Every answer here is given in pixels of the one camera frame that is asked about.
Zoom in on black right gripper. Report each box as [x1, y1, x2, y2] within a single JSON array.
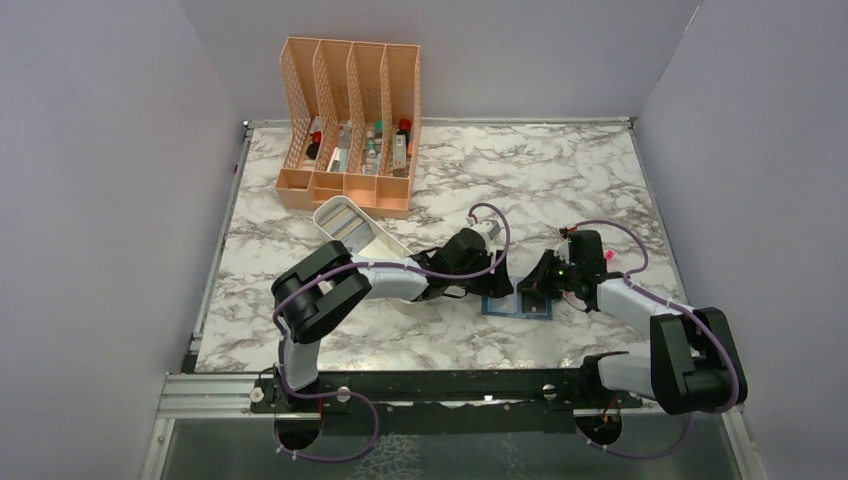
[[517, 248, 581, 300]]

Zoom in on dark credit card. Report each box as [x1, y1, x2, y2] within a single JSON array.
[[521, 295, 550, 318]]

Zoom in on teal card holder wallet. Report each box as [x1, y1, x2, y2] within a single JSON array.
[[481, 276, 553, 321]]

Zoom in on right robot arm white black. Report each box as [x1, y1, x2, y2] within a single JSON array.
[[517, 227, 748, 415]]

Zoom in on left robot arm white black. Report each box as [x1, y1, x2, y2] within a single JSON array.
[[271, 228, 514, 411]]

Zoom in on white oblong plastic tray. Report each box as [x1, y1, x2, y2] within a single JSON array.
[[313, 195, 428, 303]]

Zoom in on red capped stick in organizer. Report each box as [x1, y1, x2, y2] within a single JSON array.
[[391, 118, 412, 178]]

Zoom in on teal capped tubes in organizer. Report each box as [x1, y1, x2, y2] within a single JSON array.
[[361, 119, 383, 175]]

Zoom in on grey box in organizer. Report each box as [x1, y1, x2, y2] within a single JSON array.
[[326, 124, 352, 173]]

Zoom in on red black item in organizer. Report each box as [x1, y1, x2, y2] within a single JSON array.
[[306, 130, 323, 160]]

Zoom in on peach plastic file organizer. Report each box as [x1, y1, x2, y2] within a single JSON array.
[[275, 37, 422, 219]]

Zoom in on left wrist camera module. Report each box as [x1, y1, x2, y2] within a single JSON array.
[[468, 217, 502, 245]]

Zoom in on black mounting rail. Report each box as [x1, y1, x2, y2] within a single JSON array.
[[249, 368, 642, 436]]

